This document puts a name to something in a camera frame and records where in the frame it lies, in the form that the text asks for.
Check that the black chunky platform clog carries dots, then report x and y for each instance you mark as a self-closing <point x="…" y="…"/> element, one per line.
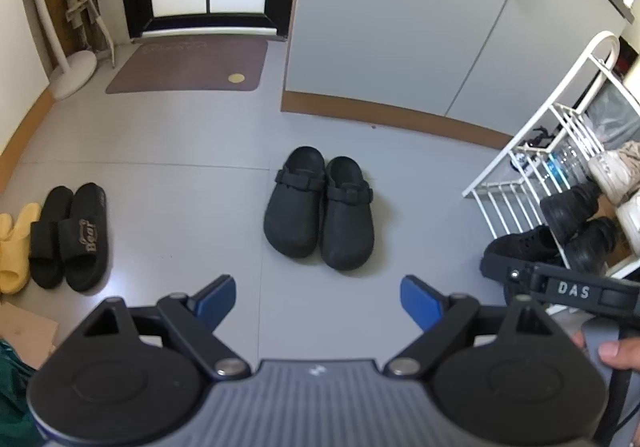
<point x="570" y="207"/>
<point x="595" y="242"/>

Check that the black mesh sneaker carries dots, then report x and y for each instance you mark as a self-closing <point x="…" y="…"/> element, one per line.
<point x="525" y="247"/>

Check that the large clear water bottle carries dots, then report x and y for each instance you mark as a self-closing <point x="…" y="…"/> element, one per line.
<point x="567" y="162"/>

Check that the black slide sandal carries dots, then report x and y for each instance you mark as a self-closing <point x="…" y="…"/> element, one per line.
<point x="47" y="242"/>
<point x="85" y="242"/>

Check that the white cabinet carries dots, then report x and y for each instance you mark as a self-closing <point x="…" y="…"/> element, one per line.
<point x="400" y="27"/>

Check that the yellow slipper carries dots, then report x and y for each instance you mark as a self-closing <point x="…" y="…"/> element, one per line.
<point x="15" y="252"/>

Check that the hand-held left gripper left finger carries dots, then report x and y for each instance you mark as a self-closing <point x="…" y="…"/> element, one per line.
<point x="217" y="299"/>

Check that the white standing fan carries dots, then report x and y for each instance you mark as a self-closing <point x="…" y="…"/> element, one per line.
<point x="72" y="72"/>

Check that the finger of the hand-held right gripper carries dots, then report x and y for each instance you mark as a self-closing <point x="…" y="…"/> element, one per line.
<point x="510" y="274"/>

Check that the green cloth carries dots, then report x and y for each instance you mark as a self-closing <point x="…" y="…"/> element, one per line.
<point x="15" y="397"/>

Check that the white metal shoe rack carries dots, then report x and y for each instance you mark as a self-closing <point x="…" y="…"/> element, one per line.
<point x="500" y="207"/>

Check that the brown doormat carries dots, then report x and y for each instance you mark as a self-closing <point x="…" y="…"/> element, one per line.
<point x="190" y="67"/>

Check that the white printed sneaker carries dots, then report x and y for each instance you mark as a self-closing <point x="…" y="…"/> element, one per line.
<point x="630" y="222"/>
<point x="615" y="172"/>

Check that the person's right hand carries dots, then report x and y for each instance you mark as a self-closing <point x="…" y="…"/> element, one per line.
<point x="622" y="356"/>

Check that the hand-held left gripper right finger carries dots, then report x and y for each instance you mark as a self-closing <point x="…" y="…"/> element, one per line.
<point x="420" y="301"/>

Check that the flat cardboard piece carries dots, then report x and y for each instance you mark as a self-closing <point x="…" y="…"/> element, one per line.
<point x="25" y="332"/>

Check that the dark bottle white label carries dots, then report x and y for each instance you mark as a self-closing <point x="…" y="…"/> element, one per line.
<point x="527" y="154"/>

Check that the grey plastic bag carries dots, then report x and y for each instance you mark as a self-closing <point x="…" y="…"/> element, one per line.
<point x="617" y="117"/>

